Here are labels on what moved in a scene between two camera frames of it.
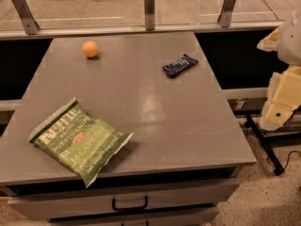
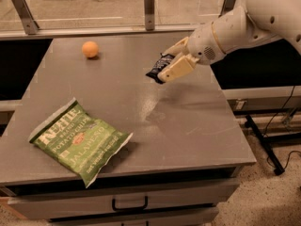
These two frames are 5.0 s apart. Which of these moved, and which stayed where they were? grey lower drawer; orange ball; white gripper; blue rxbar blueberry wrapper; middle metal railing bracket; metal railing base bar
Moved: blue rxbar blueberry wrapper; white gripper
Stayed: middle metal railing bracket; grey lower drawer; orange ball; metal railing base bar
